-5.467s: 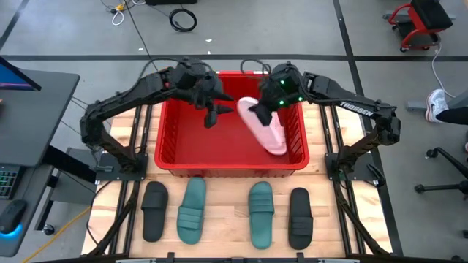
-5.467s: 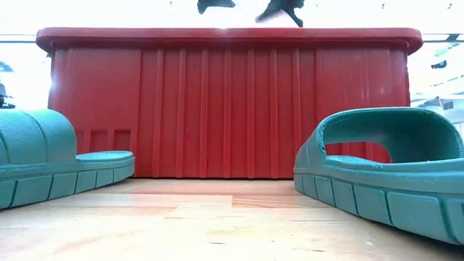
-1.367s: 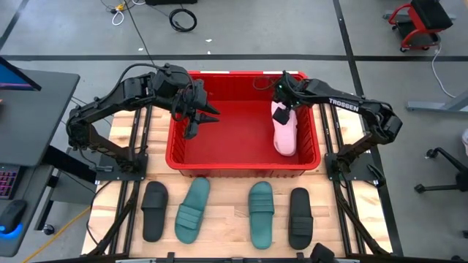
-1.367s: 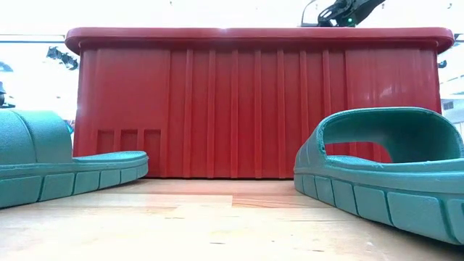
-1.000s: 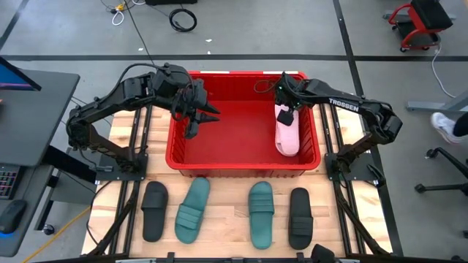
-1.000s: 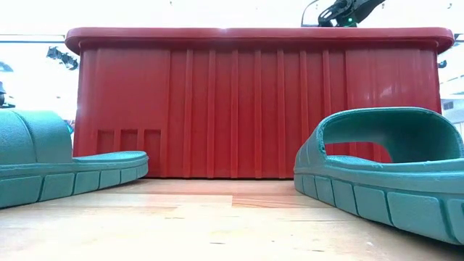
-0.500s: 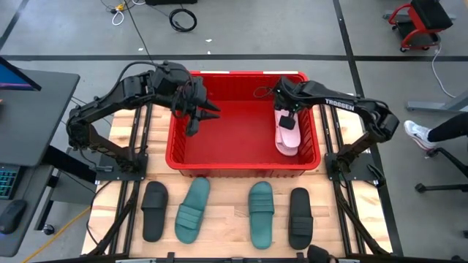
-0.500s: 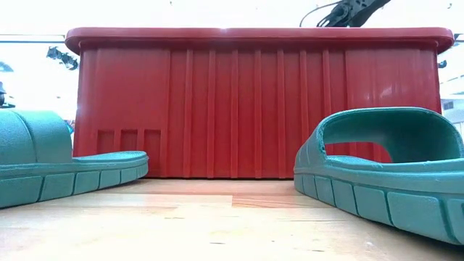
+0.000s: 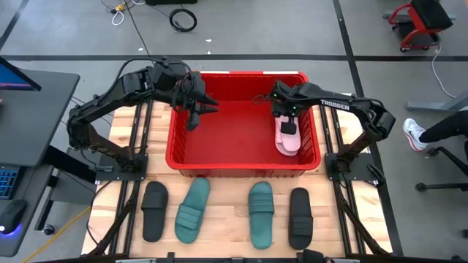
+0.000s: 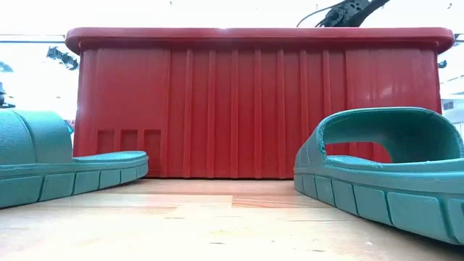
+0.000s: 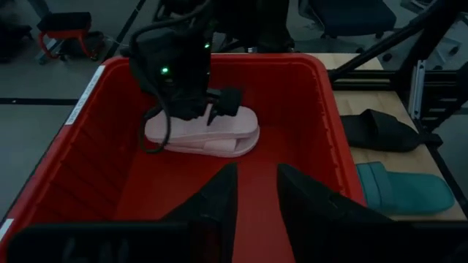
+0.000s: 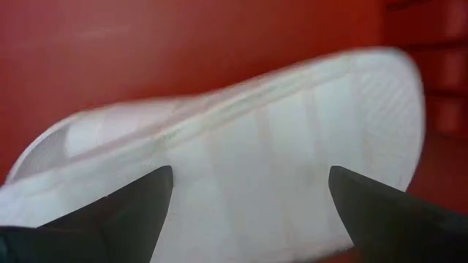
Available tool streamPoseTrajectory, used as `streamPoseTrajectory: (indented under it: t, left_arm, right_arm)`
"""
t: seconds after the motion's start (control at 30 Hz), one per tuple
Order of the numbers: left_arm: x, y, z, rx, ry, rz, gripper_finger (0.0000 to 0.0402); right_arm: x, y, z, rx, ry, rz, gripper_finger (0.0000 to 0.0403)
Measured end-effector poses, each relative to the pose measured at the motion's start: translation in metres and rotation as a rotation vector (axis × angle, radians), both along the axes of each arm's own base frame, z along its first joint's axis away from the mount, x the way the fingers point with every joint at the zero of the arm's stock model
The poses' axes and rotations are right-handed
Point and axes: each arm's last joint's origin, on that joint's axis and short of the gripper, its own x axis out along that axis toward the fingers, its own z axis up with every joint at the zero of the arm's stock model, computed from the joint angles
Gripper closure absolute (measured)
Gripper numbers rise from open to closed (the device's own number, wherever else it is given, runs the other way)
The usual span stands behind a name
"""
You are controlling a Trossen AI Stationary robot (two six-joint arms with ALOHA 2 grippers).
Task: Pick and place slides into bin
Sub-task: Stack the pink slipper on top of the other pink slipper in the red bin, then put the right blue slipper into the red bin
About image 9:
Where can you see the grey keyboard desk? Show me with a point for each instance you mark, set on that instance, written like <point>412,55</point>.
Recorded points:
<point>34,204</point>

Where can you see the teal foam slide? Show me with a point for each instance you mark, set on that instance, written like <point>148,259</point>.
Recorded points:
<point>190,219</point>
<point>261,226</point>

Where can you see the black computer mouse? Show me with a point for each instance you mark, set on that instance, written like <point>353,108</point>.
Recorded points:
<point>12,215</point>

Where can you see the black desk base beam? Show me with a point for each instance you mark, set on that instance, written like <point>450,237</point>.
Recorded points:
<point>66,162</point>

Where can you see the grey desk foot plate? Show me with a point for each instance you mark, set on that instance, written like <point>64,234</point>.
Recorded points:
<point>73,193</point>

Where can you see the red plastic bin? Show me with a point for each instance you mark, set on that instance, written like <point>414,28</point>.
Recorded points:
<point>234,146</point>

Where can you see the white sneaker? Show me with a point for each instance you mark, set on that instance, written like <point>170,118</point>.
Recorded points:
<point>413,133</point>

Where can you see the black foam slide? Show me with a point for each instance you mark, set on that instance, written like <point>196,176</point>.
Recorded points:
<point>153,219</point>
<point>300,219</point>

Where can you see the black office chair base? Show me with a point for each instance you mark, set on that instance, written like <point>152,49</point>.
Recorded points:
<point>446,186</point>

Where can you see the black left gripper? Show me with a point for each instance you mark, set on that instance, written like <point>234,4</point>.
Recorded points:
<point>190,89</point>

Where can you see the computer monitor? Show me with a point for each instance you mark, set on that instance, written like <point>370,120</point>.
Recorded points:
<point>12,78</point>

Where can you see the black aluminium frame rail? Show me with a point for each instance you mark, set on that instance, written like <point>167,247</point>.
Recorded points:
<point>149,120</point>
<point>325,128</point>

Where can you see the grey table foot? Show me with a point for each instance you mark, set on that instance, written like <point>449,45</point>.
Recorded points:
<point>438,106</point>

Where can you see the dark grey desk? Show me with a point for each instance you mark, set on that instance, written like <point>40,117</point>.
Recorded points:
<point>33,120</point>

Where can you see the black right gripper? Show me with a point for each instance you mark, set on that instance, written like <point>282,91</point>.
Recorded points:
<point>283,102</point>

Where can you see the person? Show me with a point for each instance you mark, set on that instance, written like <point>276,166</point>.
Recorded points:
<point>446,126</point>

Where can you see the red rolling stool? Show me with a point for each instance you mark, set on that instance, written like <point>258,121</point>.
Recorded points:
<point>431,12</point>

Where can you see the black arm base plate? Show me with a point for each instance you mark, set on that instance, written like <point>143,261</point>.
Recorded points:
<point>109,174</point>
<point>360,171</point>

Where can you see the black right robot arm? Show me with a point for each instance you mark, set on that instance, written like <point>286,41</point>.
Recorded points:
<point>336,104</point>

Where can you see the black caster wheel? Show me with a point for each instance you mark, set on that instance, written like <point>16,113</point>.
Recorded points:
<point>48,229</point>

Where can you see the black backlit keyboard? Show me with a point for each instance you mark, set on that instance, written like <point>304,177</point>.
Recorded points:
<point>7,182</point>

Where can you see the white tape strip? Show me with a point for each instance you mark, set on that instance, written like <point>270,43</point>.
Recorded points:
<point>281,72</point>

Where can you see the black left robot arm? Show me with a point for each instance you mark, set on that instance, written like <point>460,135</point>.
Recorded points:
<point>109,95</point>

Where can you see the black floor box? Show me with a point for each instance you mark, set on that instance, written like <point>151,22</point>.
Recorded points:
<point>172,2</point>

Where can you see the black frame crossbar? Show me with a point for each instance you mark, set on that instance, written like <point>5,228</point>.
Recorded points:
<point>219,261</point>

